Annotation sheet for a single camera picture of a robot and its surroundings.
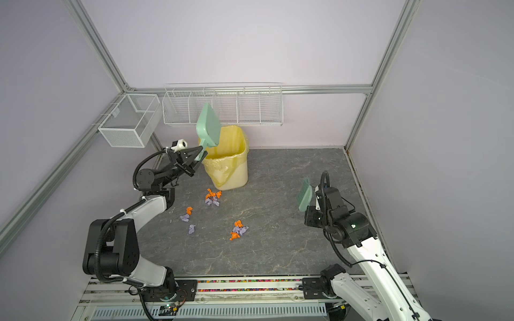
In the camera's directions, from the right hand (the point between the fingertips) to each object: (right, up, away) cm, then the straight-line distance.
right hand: (310, 214), depth 73 cm
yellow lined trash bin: (-33, +19, +11) cm, 39 cm away
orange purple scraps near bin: (-42, +2, +26) cm, 50 cm away
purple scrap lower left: (-50, -11, +16) cm, 53 cm away
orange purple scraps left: (-54, -6, +20) cm, 58 cm away
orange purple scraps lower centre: (-28, -11, +14) cm, 33 cm away
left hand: (-37, +22, -5) cm, 43 cm away
